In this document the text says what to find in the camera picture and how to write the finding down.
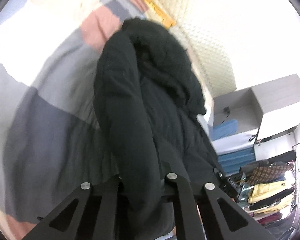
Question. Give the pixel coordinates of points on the plaid garment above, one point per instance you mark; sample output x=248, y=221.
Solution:
x=267, y=171

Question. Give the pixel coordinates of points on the checked pastel blanket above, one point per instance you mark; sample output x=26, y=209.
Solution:
x=47, y=92

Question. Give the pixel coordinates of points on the yellow jacket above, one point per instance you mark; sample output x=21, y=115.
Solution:
x=267, y=191

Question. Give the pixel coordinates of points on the cream quilted headboard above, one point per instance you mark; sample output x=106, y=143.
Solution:
x=202, y=30

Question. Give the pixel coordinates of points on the dark red garment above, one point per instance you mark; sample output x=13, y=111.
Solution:
x=271, y=217

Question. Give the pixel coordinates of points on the black wall socket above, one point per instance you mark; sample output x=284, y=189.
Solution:
x=226, y=109

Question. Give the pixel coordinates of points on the grey and white wardrobe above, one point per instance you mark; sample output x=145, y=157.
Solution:
x=267, y=105

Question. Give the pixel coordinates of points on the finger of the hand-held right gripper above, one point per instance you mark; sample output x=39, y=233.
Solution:
x=227, y=182

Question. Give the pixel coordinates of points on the black puffer jacket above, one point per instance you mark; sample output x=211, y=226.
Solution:
x=150, y=110

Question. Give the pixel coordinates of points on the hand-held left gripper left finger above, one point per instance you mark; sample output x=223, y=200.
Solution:
x=90, y=200

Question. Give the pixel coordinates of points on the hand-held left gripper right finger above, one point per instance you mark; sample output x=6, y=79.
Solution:
x=179, y=195

